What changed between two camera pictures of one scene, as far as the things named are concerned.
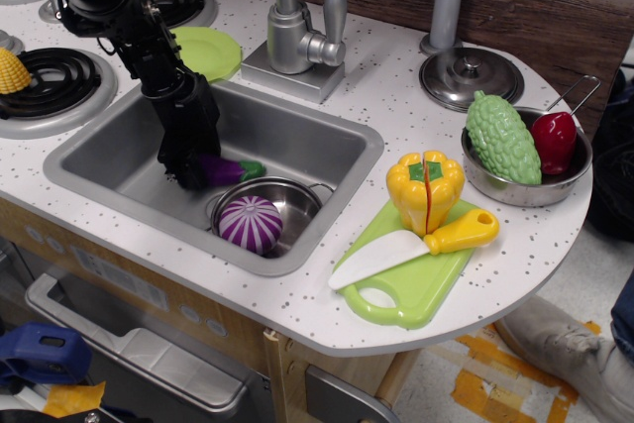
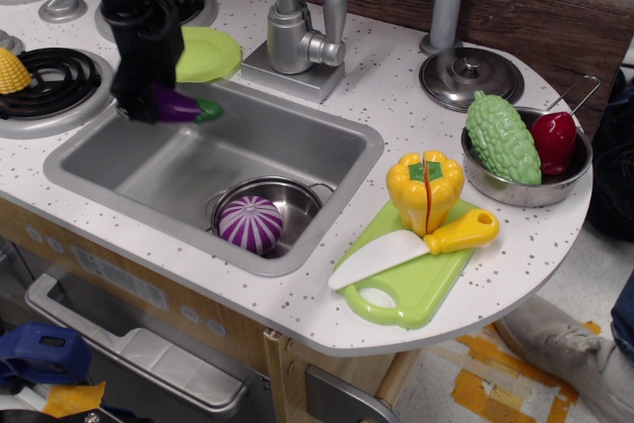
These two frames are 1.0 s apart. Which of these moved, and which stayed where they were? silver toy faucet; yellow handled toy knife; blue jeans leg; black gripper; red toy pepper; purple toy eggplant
Moved: black gripper; purple toy eggplant
Stayed: yellow handled toy knife; red toy pepper; blue jeans leg; silver toy faucet
